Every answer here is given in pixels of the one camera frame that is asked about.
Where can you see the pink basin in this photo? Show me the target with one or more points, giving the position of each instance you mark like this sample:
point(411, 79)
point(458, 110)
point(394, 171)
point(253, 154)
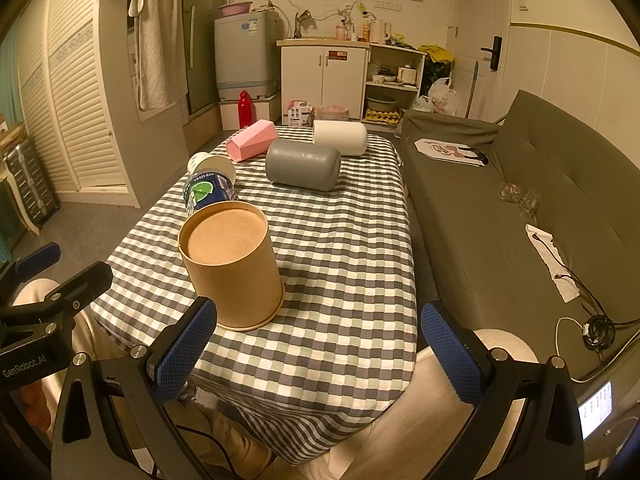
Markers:
point(234, 8)

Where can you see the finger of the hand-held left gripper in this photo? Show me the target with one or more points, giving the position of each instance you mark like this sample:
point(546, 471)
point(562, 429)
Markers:
point(82, 285)
point(39, 257)

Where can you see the white plastic cup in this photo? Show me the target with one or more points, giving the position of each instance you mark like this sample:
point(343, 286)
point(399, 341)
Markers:
point(340, 137)

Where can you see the white door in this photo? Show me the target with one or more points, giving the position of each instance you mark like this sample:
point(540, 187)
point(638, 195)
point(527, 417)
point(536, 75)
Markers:
point(480, 35)

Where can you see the brown paper cup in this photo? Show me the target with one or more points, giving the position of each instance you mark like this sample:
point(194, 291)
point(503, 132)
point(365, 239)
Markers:
point(232, 270)

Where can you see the grey checked tablecloth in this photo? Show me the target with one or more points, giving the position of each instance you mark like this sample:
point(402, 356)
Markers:
point(340, 260)

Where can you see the white washing machine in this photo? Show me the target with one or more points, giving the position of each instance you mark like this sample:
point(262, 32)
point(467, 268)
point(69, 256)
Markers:
point(247, 55)

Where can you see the printed packet box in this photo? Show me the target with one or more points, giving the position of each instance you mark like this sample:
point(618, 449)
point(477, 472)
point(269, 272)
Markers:
point(299, 112)

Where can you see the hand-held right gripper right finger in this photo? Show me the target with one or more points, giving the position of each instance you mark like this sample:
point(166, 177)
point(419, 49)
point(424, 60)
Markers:
point(450, 355)

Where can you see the lit phone screen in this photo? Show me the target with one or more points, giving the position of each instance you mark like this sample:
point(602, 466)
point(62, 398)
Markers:
point(595, 405)

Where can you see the white open shelf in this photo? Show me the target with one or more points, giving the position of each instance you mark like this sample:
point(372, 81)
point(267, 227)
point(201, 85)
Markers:
point(395, 85)

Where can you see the printed paper bag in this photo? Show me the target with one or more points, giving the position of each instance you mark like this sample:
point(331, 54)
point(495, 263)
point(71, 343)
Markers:
point(450, 151)

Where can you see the pink faceted cup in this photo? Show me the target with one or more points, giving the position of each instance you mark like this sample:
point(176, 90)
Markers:
point(252, 140)

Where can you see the red bottle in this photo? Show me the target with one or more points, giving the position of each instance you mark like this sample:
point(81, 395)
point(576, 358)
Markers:
point(244, 110)

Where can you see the grey sofa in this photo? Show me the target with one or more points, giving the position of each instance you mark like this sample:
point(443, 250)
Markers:
point(475, 240)

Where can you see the yellow bag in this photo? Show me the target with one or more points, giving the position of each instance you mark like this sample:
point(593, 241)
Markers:
point(436, 55)

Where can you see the white paper sheet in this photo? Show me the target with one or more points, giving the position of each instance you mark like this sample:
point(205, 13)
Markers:
point(550, 260)

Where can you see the white louvred wardrobe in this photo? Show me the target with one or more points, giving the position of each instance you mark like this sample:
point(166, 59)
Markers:
point(75, 100)

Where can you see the white sink cabinet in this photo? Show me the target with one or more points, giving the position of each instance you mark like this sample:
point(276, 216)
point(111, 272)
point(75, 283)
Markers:
point(322, 80)

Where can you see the white electric kettle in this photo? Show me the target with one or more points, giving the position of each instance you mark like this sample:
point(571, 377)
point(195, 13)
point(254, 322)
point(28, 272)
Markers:
point(380, 31)

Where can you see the clear glass cup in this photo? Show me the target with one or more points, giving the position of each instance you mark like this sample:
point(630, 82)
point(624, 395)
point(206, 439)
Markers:
point(510, 191)
point(530, 203)

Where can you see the metal faucet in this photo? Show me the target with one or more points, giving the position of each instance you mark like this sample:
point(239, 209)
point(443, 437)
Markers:
point(300, 22)

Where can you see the white plastic bag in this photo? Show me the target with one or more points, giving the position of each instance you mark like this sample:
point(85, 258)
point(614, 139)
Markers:
point(440, 96)

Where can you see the white hanging towel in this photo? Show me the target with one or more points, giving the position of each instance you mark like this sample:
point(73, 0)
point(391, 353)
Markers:
point(152, 35)

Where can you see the grey cup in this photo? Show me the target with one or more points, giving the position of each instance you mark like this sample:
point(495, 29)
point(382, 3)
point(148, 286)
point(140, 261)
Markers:
point(302, 165)

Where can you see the dark suitcase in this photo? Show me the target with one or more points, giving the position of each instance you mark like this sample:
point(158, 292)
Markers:
point(32, 182)

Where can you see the blue printed cup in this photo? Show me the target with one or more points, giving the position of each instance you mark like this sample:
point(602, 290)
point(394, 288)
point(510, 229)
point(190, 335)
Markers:
point(209, 191)

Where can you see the white paper cup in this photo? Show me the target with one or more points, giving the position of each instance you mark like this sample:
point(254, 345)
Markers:
point(210, 164)

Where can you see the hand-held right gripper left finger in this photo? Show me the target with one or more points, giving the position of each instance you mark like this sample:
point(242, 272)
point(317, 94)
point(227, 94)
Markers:
point(182, 350)

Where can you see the yellow egg tray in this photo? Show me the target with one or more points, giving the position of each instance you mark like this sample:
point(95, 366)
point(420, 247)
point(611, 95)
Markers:
point(382, 116)

